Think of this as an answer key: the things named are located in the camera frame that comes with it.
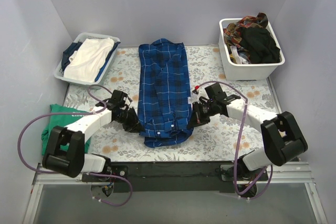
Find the aluminium rail frame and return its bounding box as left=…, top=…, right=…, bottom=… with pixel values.
left=35, top=81, right=327, bottom=223

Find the floral patterned table mat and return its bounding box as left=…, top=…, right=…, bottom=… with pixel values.
left=64, top=45, right=280, bottom=162

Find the white plastic bin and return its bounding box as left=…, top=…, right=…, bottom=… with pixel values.
left=218, top=18, right=285, bottom=81

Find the folded white shirt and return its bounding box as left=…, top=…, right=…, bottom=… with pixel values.
left=63, top=37, right=115, bottom=83

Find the blue plaid long sleeve shirt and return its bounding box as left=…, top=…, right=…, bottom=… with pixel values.
left=138, top=38, right=193, bottom=148

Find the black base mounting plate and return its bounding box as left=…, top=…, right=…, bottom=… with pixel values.
left=81, top=160, right=269, bottom=194

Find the brown plaid crumpled shirt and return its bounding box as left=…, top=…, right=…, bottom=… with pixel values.
left=223, top=13, right=268, bottom=51

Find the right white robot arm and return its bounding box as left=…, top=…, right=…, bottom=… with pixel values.
left=187, top=83, right=308, bottom=181

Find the black crumpled shirt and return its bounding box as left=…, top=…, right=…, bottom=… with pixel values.
left=239, top=27, right=280, bottom=64

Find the white crumpled garment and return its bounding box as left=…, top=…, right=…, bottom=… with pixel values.
left=230, top=46, right=250, bottom=65

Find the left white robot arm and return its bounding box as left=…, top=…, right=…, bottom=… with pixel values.
left=42, top=90, right=144, bottom=182

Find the folded green shirt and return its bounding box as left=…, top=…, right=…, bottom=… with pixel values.
left=41, top=104, right=84, bottom=156

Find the white slotted laundry basket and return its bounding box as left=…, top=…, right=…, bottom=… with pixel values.
left=54, top=33, right=121, bottom=86

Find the folded navy shirt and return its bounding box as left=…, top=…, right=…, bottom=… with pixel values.
left=61, top=40, right=121, bottom=81

